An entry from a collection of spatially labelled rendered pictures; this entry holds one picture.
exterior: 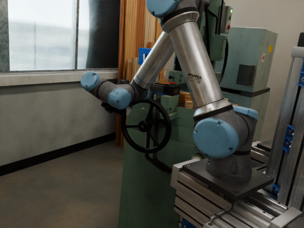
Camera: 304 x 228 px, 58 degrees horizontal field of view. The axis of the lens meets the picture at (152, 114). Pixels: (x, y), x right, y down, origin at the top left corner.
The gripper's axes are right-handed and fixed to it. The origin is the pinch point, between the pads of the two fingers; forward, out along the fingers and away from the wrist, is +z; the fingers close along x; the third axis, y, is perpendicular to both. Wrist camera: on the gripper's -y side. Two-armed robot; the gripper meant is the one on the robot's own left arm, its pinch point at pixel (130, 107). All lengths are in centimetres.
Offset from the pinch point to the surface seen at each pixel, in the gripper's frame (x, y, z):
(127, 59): -100, -85, 124
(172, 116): 15.5, -4.3, 16.2
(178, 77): 8.4, -29.2, 23.6
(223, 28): 21, -72, 36
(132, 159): -9.8, 21.6, 39.4
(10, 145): -134, 41, 57
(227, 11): 23, -80, 31
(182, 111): 18.0, -9.4, 21.8
